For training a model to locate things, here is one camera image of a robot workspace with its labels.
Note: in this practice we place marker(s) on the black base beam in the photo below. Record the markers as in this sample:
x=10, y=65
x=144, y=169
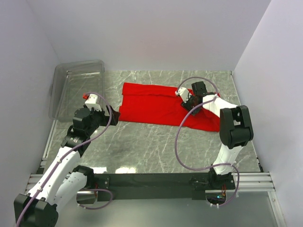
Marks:
x=160, y=186

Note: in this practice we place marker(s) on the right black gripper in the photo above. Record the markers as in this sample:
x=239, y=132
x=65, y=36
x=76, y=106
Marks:
x=186, y=105

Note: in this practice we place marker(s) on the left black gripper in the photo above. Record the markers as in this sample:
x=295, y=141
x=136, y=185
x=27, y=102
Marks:
x=105, y=118

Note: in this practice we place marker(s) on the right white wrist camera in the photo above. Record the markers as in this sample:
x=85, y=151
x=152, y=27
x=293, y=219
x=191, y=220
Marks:
x=183, y=93

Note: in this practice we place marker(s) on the red t shirt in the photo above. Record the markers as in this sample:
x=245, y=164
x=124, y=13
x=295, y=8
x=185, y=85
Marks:
x=157, y=104

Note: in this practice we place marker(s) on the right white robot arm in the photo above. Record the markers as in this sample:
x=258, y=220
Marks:
x=235, y=128

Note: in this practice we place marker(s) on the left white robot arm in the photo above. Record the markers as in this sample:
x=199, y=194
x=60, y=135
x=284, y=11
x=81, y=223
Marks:
x=42, y=205

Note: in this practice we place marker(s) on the aluminium rail frame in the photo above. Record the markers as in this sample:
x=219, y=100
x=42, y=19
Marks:
x=249, y=182

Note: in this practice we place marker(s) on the clear plastic bin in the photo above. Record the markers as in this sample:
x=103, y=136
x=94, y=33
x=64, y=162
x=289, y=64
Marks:
x=70, y=82

